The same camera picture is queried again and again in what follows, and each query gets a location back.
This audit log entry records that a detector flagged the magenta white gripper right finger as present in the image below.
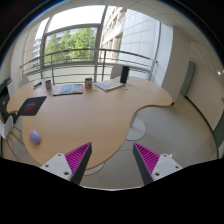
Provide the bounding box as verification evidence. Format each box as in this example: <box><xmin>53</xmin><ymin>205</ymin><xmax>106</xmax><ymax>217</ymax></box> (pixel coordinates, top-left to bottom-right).
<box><xmin>133</xmin><ymin>143</ymin><xmax>182</xmax><ymax>185</ymax></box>

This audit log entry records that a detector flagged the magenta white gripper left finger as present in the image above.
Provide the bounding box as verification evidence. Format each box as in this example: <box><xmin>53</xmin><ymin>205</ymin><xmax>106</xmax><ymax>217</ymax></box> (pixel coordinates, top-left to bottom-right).
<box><xmin>41</xmin><ymin>143</ymin><xmax>92</xmax><ymax>185</ymax></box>

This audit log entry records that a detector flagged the lilac computer mouse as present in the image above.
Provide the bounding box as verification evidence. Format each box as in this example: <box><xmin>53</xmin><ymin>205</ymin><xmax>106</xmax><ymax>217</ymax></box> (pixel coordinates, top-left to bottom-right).
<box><xmin>29</xmin><ymin>129</ymin><xmax>41</xmax><ymax>144</ymax></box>

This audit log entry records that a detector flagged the black mouse pad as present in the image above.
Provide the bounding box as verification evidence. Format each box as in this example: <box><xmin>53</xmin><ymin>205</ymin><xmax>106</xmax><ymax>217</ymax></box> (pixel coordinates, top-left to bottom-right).
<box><xmin>18</xmin><ymin>96</ymin><xmax>46</xmax><ymax>116</ymax></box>

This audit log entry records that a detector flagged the wooden curved table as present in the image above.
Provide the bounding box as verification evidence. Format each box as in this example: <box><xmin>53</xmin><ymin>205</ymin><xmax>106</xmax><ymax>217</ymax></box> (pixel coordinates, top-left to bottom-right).
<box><xmin>7</xmin><ymin>77</ymin><xmax>172</xmax><ymax>169</ymax></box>

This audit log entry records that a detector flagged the white chair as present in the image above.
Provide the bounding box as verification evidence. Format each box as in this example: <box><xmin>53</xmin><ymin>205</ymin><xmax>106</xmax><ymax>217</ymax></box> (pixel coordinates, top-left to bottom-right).
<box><xmin>0</xmin><ymin>116</ymin><xmax>23</xmax><ymax>155</ymax></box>

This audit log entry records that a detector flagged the decorated can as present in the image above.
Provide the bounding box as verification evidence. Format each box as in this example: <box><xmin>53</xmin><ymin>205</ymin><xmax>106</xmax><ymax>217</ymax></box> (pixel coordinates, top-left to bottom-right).
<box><xmin>45</xmin><ymin>80</ymin><xmax>52</xmax><ymax>92</ymax></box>

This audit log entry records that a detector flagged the patterned mug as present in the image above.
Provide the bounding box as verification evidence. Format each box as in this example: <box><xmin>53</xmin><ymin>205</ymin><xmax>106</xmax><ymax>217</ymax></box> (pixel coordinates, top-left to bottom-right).
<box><xmin>85</xmin><ymin>78</ymin><xmax>93</xmax><ymax>88</ymax></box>

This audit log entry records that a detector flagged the open book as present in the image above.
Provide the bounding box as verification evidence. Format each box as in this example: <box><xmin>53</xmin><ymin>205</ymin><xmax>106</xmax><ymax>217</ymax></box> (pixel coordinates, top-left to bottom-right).
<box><xmin>95</xmin><ymin>79</ymin><xmax>123</xmax><ymax>91</ymax></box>

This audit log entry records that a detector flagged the grey door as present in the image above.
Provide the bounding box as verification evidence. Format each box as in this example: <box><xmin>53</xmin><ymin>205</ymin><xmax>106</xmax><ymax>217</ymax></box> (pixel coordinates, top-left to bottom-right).
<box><xmin>180</xmin><ymin>61</ymin><xmax>196</xmax><ymax>97</ymax></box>

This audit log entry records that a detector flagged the black speaker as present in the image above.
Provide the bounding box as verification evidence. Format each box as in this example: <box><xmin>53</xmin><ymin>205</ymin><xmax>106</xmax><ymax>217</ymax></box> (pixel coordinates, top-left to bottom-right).
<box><xmin>120</xmin><ymin>66</ymin><xmax>129</xmax><ymax>84</ymax></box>

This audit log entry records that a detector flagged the metal balcony railing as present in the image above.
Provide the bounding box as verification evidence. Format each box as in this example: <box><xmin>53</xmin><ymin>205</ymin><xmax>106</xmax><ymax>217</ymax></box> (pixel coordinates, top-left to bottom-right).
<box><xmin>20</xmin><ymin>48</ymin><xmax>157</xmax><ymax>85</ymax></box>

